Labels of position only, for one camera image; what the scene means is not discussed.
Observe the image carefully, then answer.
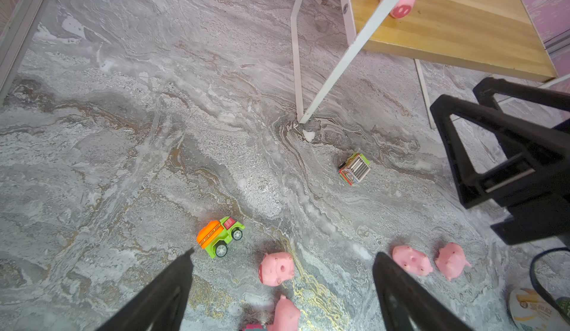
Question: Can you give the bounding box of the green can gold lid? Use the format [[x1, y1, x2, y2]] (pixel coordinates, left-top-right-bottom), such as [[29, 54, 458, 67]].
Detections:
[[508, 288, 569, 331]]

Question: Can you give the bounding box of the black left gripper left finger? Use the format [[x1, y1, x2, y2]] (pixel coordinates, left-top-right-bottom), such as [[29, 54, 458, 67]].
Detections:
[[99, 249, 194, 330]]

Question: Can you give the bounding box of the orange green toy truck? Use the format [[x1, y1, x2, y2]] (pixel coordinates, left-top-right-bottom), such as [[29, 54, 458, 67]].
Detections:
[[197, 217, 245, 259]]

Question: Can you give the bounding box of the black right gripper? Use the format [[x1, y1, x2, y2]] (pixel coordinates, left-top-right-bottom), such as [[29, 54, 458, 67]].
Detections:
[[431, 78, 569, 245]]

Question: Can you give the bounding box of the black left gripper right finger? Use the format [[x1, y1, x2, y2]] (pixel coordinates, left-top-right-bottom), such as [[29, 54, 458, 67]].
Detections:
[[373, 252, 470, 330]]

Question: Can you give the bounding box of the wooden two-tier shelf white frame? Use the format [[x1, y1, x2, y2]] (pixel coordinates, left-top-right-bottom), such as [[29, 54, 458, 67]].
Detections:
[[290, 0, 563, 124]]

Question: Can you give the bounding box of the pink blue toy truck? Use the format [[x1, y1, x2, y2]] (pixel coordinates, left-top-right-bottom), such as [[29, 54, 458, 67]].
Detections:
[[243, 324, 267, 331]]

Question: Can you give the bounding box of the green truck with grille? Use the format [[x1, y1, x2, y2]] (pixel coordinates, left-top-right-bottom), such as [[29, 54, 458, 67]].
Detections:
[[338, 153, 371, 186]]

